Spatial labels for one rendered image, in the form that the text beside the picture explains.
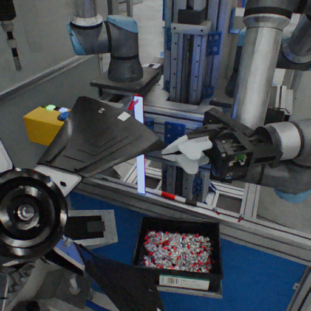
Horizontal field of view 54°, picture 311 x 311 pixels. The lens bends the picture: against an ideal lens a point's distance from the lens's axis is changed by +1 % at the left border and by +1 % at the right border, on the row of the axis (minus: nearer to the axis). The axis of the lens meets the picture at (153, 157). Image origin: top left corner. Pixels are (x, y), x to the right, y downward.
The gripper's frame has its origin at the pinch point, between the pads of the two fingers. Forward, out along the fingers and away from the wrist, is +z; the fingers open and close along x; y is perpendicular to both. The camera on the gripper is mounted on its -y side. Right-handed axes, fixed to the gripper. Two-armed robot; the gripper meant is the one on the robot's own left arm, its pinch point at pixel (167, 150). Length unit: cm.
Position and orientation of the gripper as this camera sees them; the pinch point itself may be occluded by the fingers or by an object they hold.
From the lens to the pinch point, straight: 57.1
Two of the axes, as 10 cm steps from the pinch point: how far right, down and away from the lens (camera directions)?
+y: 2.4, 6.5, -7.2
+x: -0.3, 7.5, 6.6
